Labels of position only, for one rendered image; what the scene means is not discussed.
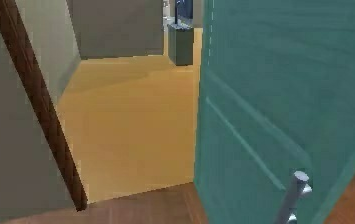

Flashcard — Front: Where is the dark grey cabinet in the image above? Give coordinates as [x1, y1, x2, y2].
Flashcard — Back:
[167, 23, 195, 67]

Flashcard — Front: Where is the teal room door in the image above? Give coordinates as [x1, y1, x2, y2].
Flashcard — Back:
[193, 0, 355, 224]

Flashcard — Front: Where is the brown wooden door frame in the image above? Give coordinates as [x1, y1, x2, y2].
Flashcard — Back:
[0, 0, 89, 212]

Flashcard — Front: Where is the grey door handle bar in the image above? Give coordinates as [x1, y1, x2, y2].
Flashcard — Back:
[274, 170, 313, 224]

